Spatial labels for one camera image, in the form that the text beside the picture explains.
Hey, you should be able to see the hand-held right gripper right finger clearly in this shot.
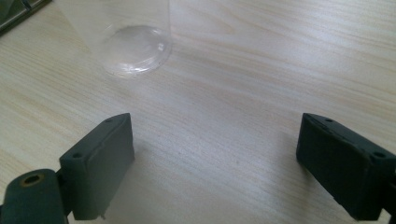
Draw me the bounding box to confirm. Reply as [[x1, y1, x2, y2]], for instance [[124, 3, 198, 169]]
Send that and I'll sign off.
[[296, 112, 396, 221]]

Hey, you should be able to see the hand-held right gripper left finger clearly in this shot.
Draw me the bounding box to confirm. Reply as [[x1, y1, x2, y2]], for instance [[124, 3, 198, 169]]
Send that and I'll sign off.
[[59, 112, 135, 221]]

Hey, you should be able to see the clear plastic cup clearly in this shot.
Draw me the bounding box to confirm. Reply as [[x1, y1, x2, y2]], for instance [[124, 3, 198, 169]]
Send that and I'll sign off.
[[54, 0, 173, 77]]

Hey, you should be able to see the white lidded storage box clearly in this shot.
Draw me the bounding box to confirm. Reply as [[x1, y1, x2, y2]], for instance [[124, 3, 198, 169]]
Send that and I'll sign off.
[[0, 0, 53, 35]]

